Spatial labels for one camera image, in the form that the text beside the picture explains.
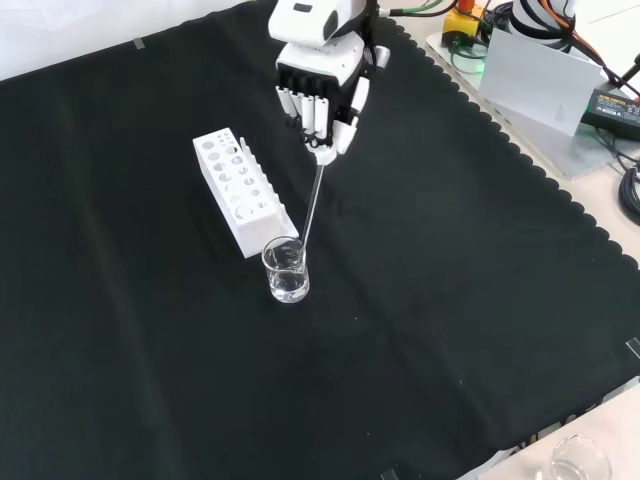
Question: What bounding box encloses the grey base plate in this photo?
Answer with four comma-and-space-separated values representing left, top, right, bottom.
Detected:
424, 28, 640, 182

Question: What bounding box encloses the small clear glass beaker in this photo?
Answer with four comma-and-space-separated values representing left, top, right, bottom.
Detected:
261, 235, 311, 304

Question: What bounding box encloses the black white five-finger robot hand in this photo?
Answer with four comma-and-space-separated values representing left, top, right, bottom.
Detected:
273, 32, 392, 167

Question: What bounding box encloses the large clear glass beaker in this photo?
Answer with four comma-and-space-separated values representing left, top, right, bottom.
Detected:
536, 433, 614, 480

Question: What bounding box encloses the clear glass rod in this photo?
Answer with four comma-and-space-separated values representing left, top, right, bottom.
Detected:
294, 160, 327, 266

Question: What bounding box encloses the pale board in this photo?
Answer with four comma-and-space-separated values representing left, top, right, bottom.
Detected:
478, 25, 604, 138

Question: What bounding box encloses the orange cable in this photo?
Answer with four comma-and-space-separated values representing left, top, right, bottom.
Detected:
547, 0, 615, 82

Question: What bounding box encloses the black cable bundle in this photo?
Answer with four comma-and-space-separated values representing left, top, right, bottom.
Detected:
618, 163, 640, 225

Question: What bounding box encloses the green cable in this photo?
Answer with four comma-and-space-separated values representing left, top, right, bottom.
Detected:
386, 0, 457, 20

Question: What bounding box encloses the black power adapter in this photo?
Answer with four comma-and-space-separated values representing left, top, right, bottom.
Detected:
579, 85, 640, 133

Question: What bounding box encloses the black bench cloth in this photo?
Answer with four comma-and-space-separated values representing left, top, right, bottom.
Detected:
0, 0, 640, 480

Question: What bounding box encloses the white test tube rack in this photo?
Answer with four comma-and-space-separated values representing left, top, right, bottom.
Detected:
192, 128, 301, 259

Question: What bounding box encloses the yellow stop button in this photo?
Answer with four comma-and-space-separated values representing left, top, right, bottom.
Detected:
443, 0, 490, 47

